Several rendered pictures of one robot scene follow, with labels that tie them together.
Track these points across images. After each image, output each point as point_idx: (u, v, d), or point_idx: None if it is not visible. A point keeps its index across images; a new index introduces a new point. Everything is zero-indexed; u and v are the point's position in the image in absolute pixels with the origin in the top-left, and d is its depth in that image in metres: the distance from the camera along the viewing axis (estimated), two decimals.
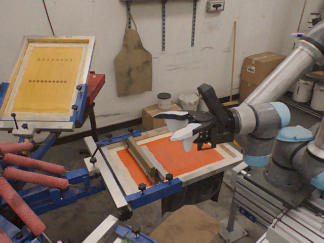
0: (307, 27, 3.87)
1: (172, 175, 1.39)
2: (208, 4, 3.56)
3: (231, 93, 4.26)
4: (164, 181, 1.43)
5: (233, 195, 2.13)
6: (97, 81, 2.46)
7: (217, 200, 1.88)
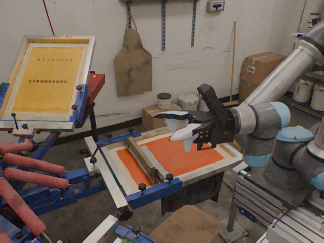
0: (307, 27, 3.87)
1: (172, 174, 1.39)
2: (208, 4, 3.56)
3: (231, 93, 4.26)
4: (164, 181, 1.43)
5: (233, 195, 2.13)
6: (98, 81, 2.46)
7: (217, 200, 1.88)
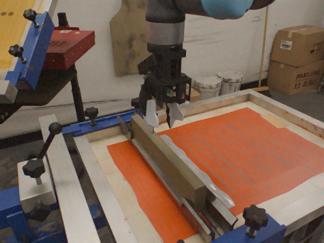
0: None
1: (264, 212, 0.48)
2: None
3: (261, 75, 3.35)
4: (236, 228, 0.51)
5: None
6: (82, 37, 1.55)
7: (306, 242, 0.97)
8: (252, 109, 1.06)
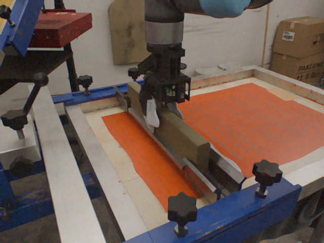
0: None
1: (277, 166, 0.41)
2: None
3: (262, 67, 3.29)
4: (244, 188, 0.45)
5: None
6: (78, 17, 1.49)
7: (315, 223, 0.91)
8: (257, 84, 1.00)
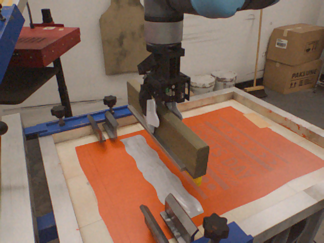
0: None
1: (225, 222, 0.42)
2: None
3: (256, 75, 3.30)
4: (197, 239, 0.46)
5: None
6: (65, 34, 1.50)
7: None
8: (236, 108, 1.01)
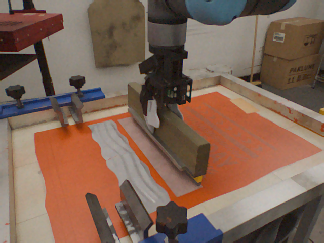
0: None
1: (184, 212, 0.33)
2: None
3: (252, 69, 3.20)
4: (153, 235, 0.37)
5: (298, 228, 1.07)
6: (43, 18, 1.40)
7: None
8: (222, 93, 0.92)
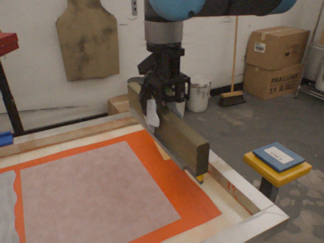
0: None
1: None
2: None
3: (233, 80, 3.15)
4: None
5: None
6: None
7: None
8: None
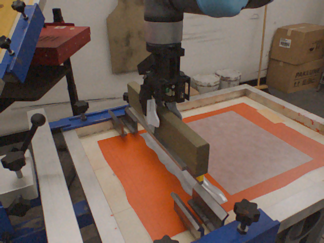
0: None
1: (256, 206, 0.45)
2: None
3: (259, 74, 3.32)
4: (227, 224, 0.49)
5: None
6: (76, 33, 1.52)
7: (303, 240, 0.94)
8: (249, 104, 1.04)
